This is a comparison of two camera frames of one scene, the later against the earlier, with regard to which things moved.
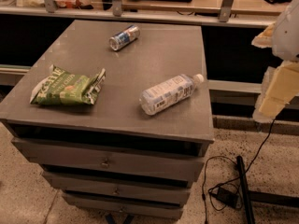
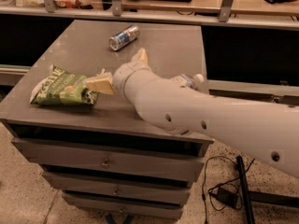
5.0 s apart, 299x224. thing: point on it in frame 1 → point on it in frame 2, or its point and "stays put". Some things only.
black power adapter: x=227 y=196 stays put
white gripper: x=288 y=36 → x=124 y=75
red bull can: x=124 y=37 stays put
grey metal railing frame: x=226 y=16 stays put
